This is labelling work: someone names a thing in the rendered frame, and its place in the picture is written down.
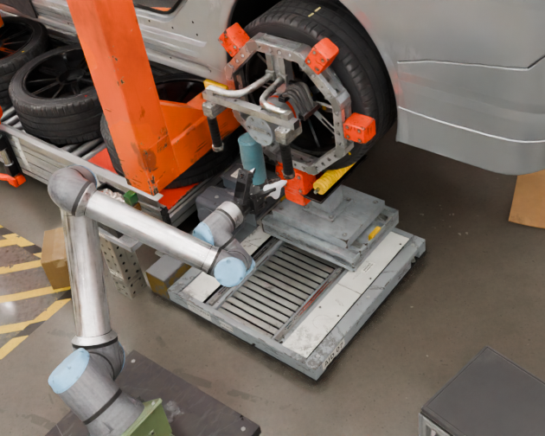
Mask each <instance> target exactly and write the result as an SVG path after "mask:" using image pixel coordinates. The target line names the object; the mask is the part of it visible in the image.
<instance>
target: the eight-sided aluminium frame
mask: <svg viewBox="0 0 545 436"><path fill-rule="evenodd" d="M311 50H312V48H311V47H310V46H309V45H306V44H304V43H299V42H294V41H290V40H286V39H284V38H280V37H277V36H274V35H268V34H267V33H261V32H259V33H258V34H257V35H255V36H254V37H252V38H251V39H250V40H249V41H248V42H246V44H245V45H244V46H243V47H242V49H241V50H240V51H239V52H238V53H237V54H236V55H235V57H234V58H233V59H232V60H231V61H230V62H229V63H228V64H227V65H226V66H225V67H224V69H225V75H226V78H227V83H228V90H232V91H235V90H240V89H242V88H245V87H246V82H245V77H244V73H243V66H244V65H245V63H246V62H247V61H248V60H249V59H250V58H251V57H252V56H253V55H254V54H255V53H256V52H257V51H259V52H261V53H268V54H271V55H273V56H277V57H283V58H285V59H287V60H289V61H295V62H297V64H299V66H300V67H301V68H302V69H303V70H304V71H305V73H306V74H307V75H308V76H309V78H310V79H311V80H312V82H313V83H314V84H315V85H316V86H317V88H318V89H319V90H320V91H321V93H322V94H323V95H324V97H325V98H326V99H327V100H328V101H329V102H330V103H331V105H332V113H333V123H334V132H335V141H336V147H334V148H333V149H331V150H330V151H328V152H327V153H325V154H324V155H322V156H321V157H320V158H318V157H314V156H311V155H309V154H306V153H303V152H301V151H297V150H294V149H292V148H291V154H292V165H293V168H295V169H297V170H302V171H303V172H306V173H308V174H311V175H313V176H315V175H316V174H318V173H319V172H320V171H322V170H324V169H325V168H327V167H328V166H330V165H331V164H333V163H334V162H336V161H337V160H338V159H340V158H342V157H344V156H345V155H346V154H347V153H348V152H349V151H350V150H351V149H352V148H353V147H354V141H352V140H349V139H347V138H344V134H343V122H344V121H345V120H346V119H347V118H348V117H349V116H350V115H351V114H352V113H351V102H352V101H351V99H350V95H349V93H348V92H347V90H346V88H344V87H343V86H342V84H341V83H340V82H339V81H338V80H337V78H336V77H335V76H334V75H333V73H332V72H331V71H330V70H329V69H328V68H326V69H325V70H324V71H323V72H322V73H321V74H316V73H315V72H314V71H313V70H312V69H311V68H310V67H309V66H308V65H307V64H306V63H305V59H306V57H307V56H308V54H309V53H310V52H311ZM232 112H233V114H234V117H235V118H236V120H237V122H239V123H240V124H241V125H242V126H243V128H244V129H245V130H246V131H247V126H246V120H247V117H248V116H250V115H248V114H245V113H243V112H239V111H236V110H234V109H233V110H232ZM247 132H248V131H247ZM262 150H263V151H264V152H265V155H267V156H268V157H269V158H270V159H272V160H273V161H274V162H275V161H276V160H277V161H279V162H280V163H282V159H281V153H280V148H279V143H278V142H276V140H275V141H273V142H272V143H271V144H269V145H263V144H262Z"/></svg>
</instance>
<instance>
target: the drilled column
mask: <svg viewBox="0 0 545 436"><path fill-rule="evenodd" d="M99 241H100V248H101V250H102V253H103V254H104V257H105V260H106V264H107V265H108V268H109V270H110V273H111V275H112V279H113V281H114V284H115V285H116V288H117V290H118V292H120V293H121V294H123V295H125V296H126V297H128V298H130V299H134V298H135V297H136V296H137V295H138V294H139V293H140V292H141V291H142V290H143V289H144V288H145V287H146V286H147V284H146V282H145V279H144V275H143V273H142V270H141V267H140V265H139V262H138V258H137V255H136V253H135V252H133V253H131V252H129V251H127V250H125V249H124V248H122V247H120V246H118V245H116V244H114V243H112V242H110V241H109V240H107V239H105V238H103V237H101V236H100V237H99ZM141 285H143V286H141ZM126 293H127V294H126Z"/></svg>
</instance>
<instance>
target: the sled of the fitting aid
mask: <svg viewBox="0 0 545 436"><path fill-rule="evenodd" d="M284 199H285V195H284V196H283V197H282V198H281V199H280V202H279V203H281V202H282V201H283V200H284ZM279 203H278V204H279ZM278 204H277V205H278ZM277 205H276V206H277ZM276 206H275V207H276ZM275 207H274V208H275ZM398 223H399V210H398V209H395V208H391V207H389V206H387V205H385V209H383V211H382V212H381V213H380V214H379V215H378V216H377V217H376V218H375V219H374V220H373V221H372V222H371V223H370V224H369V225H368V227H367V228H366V229H365V230H364V231H363V232H362V233H361V234H360V235H359V236H358V237H357V238H356V240H355V241H354V242H353V243H352V244H351V245H350V246H349V247H348V248H345V247H341V246H339V245H337V244H335V243H333V242H330V241H328V240H325V239H323V238H321V237H318V236H316V235H315V234H311V233H309V232H306V231H304V230H303V229H300V228H297V227H294V226H293V225H291V224H288V223H286V222H284V221H281V220H279V219H276V218H274V217H273V209H271V210H270V211H269V212H268V213H267V214H266V215H265V216H264V217H263V218H262V219H261V225H262V229H263V232H264V233H267V234H270V235H271V236H274V237H276V238H278V239H280V240H283V241H285V242H287V243H290V244H292V245H293V246H295V247H299V248H301V249H303V250H305V251H307V252H309V253H313V254H315V255H316V256H318V257H320V258H323V259H325V260H328V261H330V262H332V263H334V264H336V265H339V266H341V267H343V268H346V269H348V270H350V271H352V272H355V271H356V269H357V268H358V267H359V266H360V265H361V264H362V263H363V262H364V261H365V260H366V259H367V258H368V257H369V256H370V255H371V253H372V252H373V251H374V250H375V249H376V248H377V247H378V246H379V244H380V243H381V242H382V241H383V240H384V239H385V238H386V236H387V235H388V234H389V233H390V232H391V231H392V230H393V229H394V227H395V226H396V225H397V224H398Z"/></svg>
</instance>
